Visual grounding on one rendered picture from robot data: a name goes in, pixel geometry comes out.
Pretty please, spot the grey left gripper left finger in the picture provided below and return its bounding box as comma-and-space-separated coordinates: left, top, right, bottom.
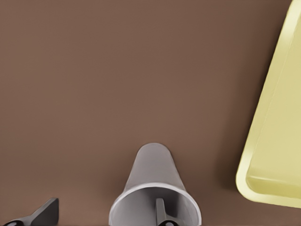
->
0, 197, 60, 226

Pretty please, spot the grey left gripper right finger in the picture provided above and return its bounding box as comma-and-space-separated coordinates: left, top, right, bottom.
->
155, 198, 175, 226

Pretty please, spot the white IKEA cup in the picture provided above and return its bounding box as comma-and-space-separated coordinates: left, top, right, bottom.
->
108, 142, 203, 226

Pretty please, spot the pale yellow tray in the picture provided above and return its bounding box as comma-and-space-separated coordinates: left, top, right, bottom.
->
236, 0, 301, 209

